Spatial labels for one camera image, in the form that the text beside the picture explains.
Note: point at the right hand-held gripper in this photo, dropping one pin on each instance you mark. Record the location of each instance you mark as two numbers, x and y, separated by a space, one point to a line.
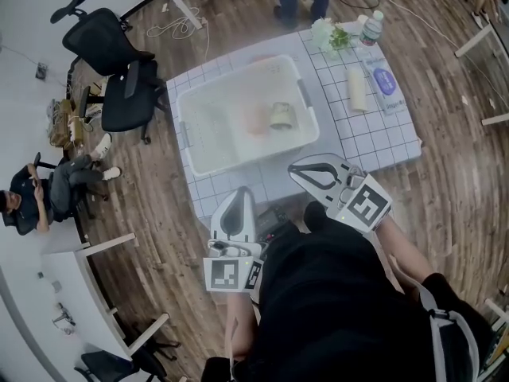
366 207

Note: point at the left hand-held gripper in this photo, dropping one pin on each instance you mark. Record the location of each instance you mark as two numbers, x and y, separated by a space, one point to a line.
224 273

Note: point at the grey-beige cup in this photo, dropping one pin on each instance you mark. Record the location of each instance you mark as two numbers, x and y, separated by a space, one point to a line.
283 115

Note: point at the white plastic basket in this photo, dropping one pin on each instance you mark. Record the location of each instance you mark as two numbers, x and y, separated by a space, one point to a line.
218 125

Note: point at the person's left forearm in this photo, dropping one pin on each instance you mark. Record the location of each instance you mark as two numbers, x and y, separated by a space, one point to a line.
242 324

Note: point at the person's right forearm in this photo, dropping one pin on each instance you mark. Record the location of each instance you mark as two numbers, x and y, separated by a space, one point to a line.
405 253

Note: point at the black waist device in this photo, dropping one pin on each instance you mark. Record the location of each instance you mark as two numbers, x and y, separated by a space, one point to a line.
272 219

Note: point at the cream cylinder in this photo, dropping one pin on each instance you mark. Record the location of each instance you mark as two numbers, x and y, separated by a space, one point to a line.
357 90

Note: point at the white wipes packet purple label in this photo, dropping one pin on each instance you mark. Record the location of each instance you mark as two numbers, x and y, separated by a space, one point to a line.
385 84

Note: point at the person's black clothing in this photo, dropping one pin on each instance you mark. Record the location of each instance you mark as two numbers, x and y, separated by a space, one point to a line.
338 313

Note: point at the clear water bottle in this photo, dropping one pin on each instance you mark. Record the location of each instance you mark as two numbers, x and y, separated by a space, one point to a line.
371 30

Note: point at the black office chair with headrest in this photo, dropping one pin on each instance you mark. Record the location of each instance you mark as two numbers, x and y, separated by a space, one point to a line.
119 94

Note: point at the white power strip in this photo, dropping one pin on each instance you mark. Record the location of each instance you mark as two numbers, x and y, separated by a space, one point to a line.
74 129

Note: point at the small metal tool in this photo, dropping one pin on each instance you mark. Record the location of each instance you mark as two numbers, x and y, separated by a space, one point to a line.
63 318

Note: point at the glass-top desk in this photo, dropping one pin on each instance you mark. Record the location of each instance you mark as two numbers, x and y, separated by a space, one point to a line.
485 54

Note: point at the white metal rack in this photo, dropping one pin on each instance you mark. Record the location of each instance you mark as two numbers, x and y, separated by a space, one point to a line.
499 332

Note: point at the wall socket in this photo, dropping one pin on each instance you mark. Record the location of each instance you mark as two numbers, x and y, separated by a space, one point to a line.
41 71

